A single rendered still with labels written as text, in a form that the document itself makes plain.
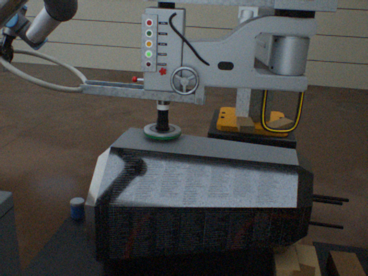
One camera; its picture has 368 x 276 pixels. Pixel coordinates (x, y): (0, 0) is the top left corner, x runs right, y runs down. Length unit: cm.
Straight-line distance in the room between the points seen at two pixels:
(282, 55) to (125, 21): 655
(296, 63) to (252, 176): 62
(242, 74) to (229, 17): 605
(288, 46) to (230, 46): 30
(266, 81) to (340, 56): 632
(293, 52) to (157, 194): 100
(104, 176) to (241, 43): 98
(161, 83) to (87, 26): 671
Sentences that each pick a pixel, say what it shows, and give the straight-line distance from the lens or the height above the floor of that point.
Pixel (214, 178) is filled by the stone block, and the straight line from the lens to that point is 200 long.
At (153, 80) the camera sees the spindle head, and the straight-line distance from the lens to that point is 206.
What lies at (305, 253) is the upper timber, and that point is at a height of 25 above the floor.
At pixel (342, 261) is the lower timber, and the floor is 13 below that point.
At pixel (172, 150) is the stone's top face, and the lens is 209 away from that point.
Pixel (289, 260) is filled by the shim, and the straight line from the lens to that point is 232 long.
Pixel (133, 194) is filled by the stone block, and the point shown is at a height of 65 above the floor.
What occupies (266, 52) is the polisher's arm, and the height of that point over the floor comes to 133.
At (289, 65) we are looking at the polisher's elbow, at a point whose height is 130.
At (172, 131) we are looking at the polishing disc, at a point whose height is 88.
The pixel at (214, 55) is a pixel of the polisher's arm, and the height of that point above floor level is 133.
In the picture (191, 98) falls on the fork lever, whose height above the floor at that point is 108.
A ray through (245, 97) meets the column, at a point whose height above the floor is 95.
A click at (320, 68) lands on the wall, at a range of 832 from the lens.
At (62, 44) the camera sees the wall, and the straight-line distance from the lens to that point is 897.
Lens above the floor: 162
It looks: 20 degrees down
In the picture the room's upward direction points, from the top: 3 degrees clockwise
